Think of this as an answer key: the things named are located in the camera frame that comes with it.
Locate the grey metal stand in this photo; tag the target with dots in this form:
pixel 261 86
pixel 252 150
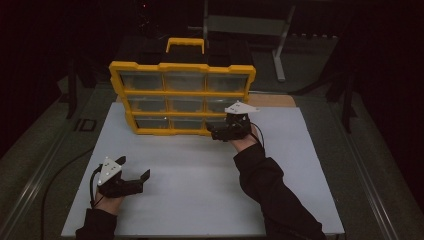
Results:
pixel 243 25

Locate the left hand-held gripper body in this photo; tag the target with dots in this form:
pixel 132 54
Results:
pixel 115 183

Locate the set of clear plastic drawers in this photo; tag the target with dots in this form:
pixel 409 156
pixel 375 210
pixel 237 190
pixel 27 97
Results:
pixel 183 81

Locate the black stand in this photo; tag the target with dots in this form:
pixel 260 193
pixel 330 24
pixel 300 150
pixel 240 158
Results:
pixel 71 90
pixel 346 100

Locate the person's right hand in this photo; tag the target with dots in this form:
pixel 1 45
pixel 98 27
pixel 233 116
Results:
pixel 245 143

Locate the person's left hand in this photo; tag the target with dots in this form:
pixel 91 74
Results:
pixel 108 204

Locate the yellow drawer organizer cabinet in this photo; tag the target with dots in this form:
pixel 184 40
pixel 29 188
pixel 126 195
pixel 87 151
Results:
pixel 146 67

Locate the clear plastic drawer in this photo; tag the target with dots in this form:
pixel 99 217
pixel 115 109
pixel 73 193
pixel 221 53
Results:
pixel 215 120

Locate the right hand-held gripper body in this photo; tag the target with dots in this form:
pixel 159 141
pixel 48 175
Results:
pixel 238 125

